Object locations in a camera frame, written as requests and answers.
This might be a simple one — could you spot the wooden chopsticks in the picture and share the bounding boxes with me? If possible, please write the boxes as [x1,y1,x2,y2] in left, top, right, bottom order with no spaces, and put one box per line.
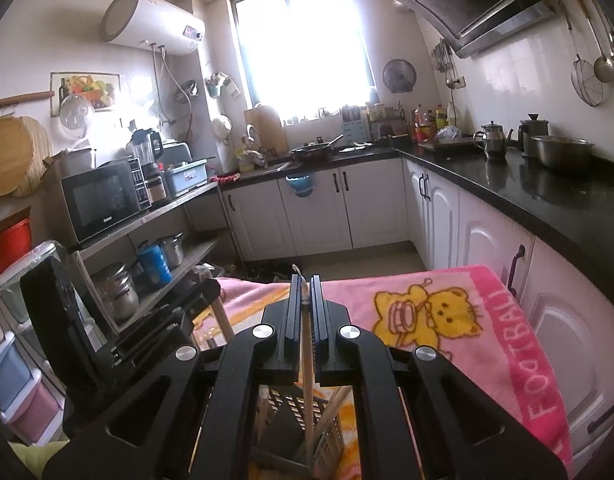
[292,264,313,466]

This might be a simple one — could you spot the yellow-green left sleeve forearm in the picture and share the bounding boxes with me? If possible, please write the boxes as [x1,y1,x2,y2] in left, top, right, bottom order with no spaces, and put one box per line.
[8,441,68,479]

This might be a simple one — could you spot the white kitchen cabinets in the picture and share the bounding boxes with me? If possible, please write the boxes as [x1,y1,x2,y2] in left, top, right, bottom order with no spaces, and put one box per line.
[223,153,614,470]

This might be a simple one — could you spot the wrapped chopsticks in basket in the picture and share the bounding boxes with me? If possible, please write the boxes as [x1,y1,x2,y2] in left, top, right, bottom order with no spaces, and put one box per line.
[194,266,234,342]
[313,386,353,440]

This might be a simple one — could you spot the plastic drawer unit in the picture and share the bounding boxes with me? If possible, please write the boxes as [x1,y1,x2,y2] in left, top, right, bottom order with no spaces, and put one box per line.
[0,240,65,445]

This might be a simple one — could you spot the steel pot on shelf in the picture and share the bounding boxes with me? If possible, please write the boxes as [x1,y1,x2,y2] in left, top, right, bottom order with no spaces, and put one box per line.
[92,262,140,323]

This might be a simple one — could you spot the dark green perforated utensil basket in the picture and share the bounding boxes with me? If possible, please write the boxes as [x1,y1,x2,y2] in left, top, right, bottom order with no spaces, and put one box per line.
[251,385,344,479]

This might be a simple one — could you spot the metal shelf rack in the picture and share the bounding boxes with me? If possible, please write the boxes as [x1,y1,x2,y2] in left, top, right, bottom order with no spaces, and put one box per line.
[69,182,229,338]

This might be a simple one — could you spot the blue canister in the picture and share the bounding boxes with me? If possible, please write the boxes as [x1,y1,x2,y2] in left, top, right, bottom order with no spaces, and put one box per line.
[138,242,173,288]

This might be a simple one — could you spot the red plastic bucket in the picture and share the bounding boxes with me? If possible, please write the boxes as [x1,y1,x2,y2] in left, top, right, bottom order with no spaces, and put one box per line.
[0,218,31,274]

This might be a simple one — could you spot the pink cartoon fleece blanket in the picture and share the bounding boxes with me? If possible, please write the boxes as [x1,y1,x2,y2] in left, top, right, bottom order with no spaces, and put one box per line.
[191,263,574,480]

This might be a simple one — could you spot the black microwave oven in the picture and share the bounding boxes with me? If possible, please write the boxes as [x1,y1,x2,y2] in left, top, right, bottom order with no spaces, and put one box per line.
[51,158,152,247]

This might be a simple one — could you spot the black frying pan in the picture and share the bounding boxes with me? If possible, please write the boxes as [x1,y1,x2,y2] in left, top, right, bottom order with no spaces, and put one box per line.
[290,133,344,164]

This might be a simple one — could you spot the round bamboo tray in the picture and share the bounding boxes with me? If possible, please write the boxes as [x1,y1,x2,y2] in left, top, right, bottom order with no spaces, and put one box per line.
[0,116,52,197]

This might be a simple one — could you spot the steel kettle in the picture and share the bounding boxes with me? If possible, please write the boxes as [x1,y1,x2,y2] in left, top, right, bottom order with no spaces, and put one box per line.
[473,120,513,162]

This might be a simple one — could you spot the fruit picture poster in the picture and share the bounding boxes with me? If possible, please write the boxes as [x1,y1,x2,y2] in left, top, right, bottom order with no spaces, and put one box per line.
[50,72,120,117]

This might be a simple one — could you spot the steel mixing bowl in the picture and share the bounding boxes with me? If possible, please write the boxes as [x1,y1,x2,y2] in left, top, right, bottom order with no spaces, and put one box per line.
[531,136,594,168]

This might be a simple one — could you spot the white water heater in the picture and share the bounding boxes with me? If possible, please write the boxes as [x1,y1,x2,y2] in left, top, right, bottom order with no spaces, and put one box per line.
[100,0,206,56]

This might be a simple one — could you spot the black range hood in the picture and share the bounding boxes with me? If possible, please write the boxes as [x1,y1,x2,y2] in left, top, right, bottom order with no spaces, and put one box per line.
[390,0,559,60]

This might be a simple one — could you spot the hanging strainer ladle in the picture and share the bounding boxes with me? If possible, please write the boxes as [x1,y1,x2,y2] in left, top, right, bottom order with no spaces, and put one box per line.
[557,0,604,107]

